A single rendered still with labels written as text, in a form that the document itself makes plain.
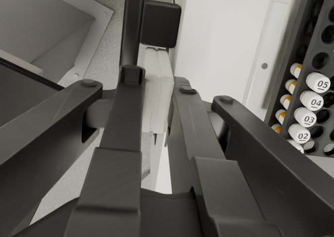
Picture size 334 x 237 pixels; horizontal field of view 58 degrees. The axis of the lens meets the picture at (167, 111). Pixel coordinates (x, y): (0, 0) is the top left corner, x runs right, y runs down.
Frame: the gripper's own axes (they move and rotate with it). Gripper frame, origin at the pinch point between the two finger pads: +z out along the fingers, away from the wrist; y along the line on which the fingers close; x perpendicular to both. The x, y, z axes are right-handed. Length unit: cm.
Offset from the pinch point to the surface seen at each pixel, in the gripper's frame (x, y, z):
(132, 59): 0.7, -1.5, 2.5
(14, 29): -6.9, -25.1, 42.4
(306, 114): -1.7, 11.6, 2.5
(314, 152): -5.4, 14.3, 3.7
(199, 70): 1.0, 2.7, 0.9
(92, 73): -30, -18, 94
